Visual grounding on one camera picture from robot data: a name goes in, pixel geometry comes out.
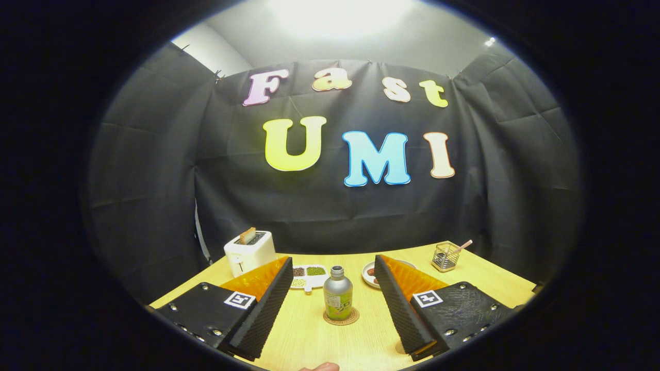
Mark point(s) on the silver green juice bottle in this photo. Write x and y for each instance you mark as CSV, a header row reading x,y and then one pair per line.
x,y
337,293

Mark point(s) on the white oval plate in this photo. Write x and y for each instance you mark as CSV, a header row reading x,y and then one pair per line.
x,y
367,280

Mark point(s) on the toast slice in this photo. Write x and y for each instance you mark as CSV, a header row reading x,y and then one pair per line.
x,y
247,235

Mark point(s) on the wooden table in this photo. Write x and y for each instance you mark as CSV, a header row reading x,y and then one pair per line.
x,y
309,340

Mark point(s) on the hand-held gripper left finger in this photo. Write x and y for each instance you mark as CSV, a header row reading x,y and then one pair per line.
x,y
260,319

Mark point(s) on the white toaster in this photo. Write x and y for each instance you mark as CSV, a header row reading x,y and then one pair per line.
x,y
252,255

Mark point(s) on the round brown coaster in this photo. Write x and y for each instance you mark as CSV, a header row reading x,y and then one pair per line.
x,y
355,316

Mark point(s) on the white divided dish of beans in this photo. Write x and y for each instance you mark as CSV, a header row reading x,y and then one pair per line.
x,y
309,275

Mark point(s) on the pink straw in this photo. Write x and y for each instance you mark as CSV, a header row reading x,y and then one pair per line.
x,y
464,246

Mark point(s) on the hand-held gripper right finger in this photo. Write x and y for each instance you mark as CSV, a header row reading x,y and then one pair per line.
x,y
405,314

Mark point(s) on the black backdrop cloth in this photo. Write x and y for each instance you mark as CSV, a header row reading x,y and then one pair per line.
x,y
319,206

